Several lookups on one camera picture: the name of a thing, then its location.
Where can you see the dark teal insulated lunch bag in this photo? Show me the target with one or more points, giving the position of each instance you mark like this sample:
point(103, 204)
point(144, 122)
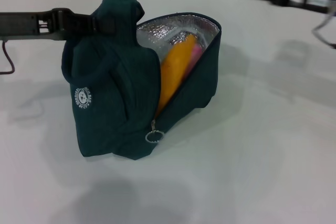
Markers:
point(113, 98)

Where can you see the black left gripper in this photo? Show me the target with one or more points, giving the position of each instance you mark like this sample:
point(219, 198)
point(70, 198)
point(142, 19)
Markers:
point(26, 23)

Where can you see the yellow banana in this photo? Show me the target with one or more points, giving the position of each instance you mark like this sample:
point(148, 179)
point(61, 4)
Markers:
point(176, 69)

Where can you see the pink toy peach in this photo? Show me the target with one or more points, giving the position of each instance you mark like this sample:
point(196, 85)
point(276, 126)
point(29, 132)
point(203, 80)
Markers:
point(195, 56)

